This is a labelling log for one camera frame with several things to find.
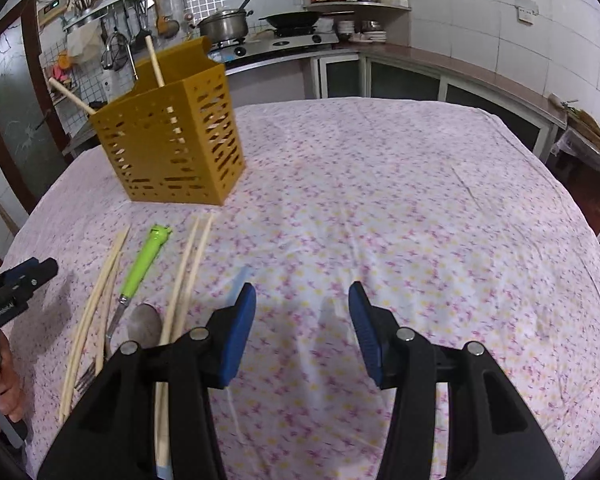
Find green frog handle fork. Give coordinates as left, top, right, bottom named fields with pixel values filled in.
left=98, top=224, right=172, bottom=363

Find chopstick lone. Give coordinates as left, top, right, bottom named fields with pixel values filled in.
left=145, top=35, right=166, bottom=88

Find kitchen counter cabinets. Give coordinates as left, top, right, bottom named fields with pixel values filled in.
left=226, top=44, right=567, bottom=159

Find person's left hand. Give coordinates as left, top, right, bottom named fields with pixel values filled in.
left=0, top=330, right=24, bottom=422

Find light blue plastic spoon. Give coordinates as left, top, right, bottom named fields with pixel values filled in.
left=157, top=266, right=252, bottom=480

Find dark wooden glass door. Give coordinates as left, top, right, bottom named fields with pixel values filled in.
left=0, top=0, right=73, bottom=212

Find yellow perforated utensil holder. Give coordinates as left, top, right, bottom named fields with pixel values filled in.
left=90, top=37, right=246, bottom=206

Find gas stove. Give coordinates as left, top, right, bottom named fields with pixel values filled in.
left=208, top=32, right=339, bottom=63

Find steel cooking pot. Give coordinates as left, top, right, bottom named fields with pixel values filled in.
left=197, top=0, right=252, bottom=44

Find black wok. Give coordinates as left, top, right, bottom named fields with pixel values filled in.
left=260, top=11, right=322, bottom=35

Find metal spoon black handle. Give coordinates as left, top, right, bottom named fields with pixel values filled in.
left=126, top=304, right=162, bottom=349

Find wall utensil rack shelf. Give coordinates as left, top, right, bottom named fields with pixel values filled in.
left=61, top=0, right=162, bottom=32

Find white wall socket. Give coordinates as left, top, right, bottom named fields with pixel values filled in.
left=514, top=0, right=539, bottom=26

